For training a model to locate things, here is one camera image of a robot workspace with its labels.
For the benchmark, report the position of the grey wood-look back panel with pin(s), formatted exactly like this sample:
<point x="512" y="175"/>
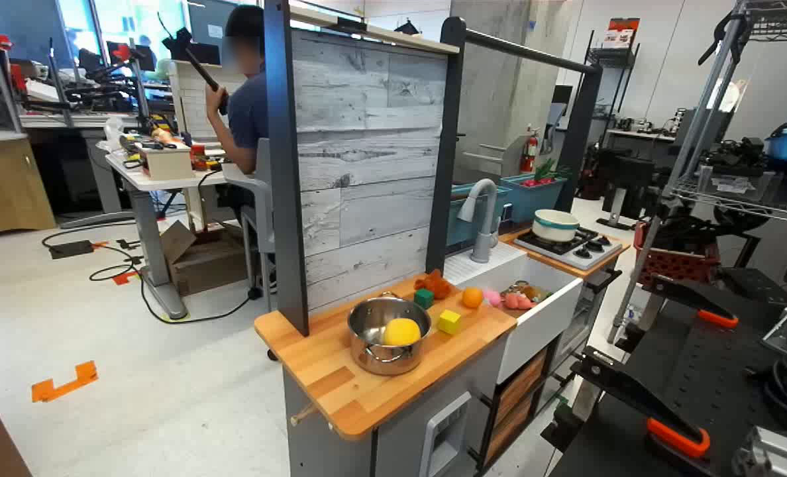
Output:
<point x="368" y="175"/>

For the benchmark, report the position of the red green toy vegetables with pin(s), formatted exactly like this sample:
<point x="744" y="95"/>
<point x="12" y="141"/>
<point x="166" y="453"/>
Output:
<point x="544" y="172"/>

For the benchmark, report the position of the yellow cube block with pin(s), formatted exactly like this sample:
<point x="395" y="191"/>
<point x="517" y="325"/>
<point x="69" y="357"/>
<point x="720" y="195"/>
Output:
<point x="450" y="322"/>

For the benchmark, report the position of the teal planter box with vegetables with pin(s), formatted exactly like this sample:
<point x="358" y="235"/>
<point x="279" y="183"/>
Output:
<point x="529" y="203"/>

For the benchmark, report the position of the black work table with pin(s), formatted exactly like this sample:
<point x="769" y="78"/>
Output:
<point x="701" y="379"/>

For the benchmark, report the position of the grey tripod stand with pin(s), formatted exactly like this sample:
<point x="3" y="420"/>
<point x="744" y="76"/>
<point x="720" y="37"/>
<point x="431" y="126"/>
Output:
<point x="704" y="106"/>

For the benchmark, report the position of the black kitchen frame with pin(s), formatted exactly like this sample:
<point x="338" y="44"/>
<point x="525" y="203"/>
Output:
<point x="287" y="175"/>

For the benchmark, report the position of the red fire extinguisher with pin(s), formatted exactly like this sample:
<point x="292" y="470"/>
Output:
<point x="529" y="155"/>

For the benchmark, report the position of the pink toy ball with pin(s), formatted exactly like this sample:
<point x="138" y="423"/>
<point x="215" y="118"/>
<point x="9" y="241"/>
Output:
<point x="515" y="301"/>

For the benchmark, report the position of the person in blue shirt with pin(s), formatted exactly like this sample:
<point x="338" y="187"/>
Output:
<point x="248" y="109"/>

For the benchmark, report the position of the brown cardboard box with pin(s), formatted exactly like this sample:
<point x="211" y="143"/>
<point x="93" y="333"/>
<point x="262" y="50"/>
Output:
<point x="207" y="266"/>

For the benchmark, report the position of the white toy sink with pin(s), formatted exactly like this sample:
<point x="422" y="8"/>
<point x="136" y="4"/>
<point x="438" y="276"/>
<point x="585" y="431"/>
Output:
<point x="541" y="335"/>

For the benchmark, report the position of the wooden shelf board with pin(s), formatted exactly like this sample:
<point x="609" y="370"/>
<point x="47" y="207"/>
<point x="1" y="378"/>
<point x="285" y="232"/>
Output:
<point x="383" y="32"/>

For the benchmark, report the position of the wooden side cabinet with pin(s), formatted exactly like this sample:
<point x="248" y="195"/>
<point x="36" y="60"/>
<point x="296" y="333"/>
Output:
<point x="3" y="188"/>

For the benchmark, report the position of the black power adapter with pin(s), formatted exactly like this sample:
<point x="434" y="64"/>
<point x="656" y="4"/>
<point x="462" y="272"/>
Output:
<point x="69" y="248"/>

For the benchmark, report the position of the red perforated crate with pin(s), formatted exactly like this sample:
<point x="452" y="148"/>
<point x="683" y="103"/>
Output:
<point x="674" y="264"/>

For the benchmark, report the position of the silver metal pot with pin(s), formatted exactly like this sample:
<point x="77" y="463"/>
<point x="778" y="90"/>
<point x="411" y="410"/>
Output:
<point x="383" y="359"/>

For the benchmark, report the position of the grey toy kitchen cabinet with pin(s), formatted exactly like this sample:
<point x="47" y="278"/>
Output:
<point x="383" y="447"/>

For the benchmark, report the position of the grey toy stove top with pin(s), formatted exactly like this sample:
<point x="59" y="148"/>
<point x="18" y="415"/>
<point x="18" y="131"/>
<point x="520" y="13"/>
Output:
<point x="591" y="252"/>

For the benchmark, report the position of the white bowl teal rim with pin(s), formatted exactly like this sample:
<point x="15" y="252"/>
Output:
<point x="554" y="225"/>

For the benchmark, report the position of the orange toy ball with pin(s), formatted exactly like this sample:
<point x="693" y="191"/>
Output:
<point x="472" y="298"/>

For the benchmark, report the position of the white desk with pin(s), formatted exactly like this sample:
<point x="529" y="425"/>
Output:
<point x="149" y="240"/>

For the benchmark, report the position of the grey toy faucet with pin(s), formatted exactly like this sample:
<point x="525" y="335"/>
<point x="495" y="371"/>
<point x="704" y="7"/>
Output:
<point x="485" y="225"/>

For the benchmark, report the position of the green cube block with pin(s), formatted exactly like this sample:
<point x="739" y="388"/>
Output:
<point x="422" y="298"/>

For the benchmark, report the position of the round yellow plush toy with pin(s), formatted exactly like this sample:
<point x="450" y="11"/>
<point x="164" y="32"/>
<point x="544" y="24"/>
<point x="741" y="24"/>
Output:
<point x="405" y="333"/>

